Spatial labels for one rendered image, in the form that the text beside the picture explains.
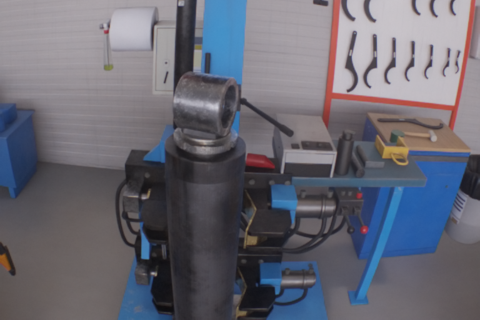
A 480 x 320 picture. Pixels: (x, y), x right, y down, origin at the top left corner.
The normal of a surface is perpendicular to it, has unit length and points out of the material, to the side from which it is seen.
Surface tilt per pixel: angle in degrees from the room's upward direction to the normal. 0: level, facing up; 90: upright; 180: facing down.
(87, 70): 90
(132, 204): 90
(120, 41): 109
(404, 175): 0
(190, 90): 48
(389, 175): 0
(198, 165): 90
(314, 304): 0
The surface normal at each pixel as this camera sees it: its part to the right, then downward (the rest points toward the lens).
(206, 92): -0.21, -0.34
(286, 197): 0.05, -0.91
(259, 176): -0.01, 0.40
